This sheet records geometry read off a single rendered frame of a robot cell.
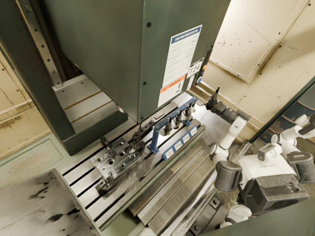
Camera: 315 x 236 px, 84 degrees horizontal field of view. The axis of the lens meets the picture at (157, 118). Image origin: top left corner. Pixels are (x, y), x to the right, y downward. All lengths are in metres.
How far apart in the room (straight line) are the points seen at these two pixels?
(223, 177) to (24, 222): 1.32
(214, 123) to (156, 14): 1.58
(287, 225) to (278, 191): 0.77
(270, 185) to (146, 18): 0.94
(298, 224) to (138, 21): 0.47
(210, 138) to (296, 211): 1.60
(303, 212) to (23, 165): 1.97
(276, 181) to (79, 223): 1.33
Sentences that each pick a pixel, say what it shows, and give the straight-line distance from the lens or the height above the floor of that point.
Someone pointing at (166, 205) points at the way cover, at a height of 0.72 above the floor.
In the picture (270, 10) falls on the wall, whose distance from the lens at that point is 1.50.
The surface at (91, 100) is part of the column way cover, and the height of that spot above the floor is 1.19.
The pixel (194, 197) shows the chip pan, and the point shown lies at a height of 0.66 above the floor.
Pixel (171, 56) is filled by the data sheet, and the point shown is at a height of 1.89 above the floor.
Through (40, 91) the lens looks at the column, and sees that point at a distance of 1.27.
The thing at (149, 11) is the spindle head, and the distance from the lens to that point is 0.47.
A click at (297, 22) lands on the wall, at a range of 1.47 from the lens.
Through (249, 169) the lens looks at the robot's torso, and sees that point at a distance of 1.11.
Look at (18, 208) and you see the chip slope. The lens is 1.68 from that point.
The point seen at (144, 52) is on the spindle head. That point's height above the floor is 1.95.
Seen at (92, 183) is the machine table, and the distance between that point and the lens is 1.41.
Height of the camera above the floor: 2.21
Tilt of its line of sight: 51 degrees down
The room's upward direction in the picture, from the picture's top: 10 degrees clockwise
